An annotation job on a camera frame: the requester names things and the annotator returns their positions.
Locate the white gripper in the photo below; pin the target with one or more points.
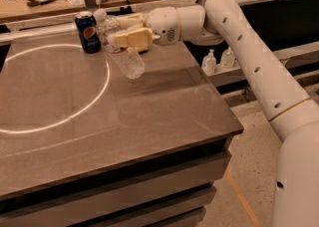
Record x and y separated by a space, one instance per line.
163 25

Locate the clear plastic water bottle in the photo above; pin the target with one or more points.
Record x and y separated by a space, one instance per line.
126 58

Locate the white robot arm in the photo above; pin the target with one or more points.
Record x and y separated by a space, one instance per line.
293 115

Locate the left clear sanitizer bottle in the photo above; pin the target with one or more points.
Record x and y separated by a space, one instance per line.
209 63

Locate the clear sanitizer bottle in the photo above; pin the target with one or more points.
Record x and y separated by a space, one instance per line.
228 58
209 63

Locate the right clear sanitizer bottle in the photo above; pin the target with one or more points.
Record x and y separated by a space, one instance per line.
228 58

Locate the yellow wavy sponge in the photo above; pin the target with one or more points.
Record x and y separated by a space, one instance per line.
142 49

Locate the blue Pepsi soda can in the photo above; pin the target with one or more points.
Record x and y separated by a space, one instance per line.
86 26

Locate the black handled pliers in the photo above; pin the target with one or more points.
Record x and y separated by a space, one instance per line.
34 3

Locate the grey metal frame rail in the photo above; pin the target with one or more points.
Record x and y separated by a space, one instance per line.
50 28

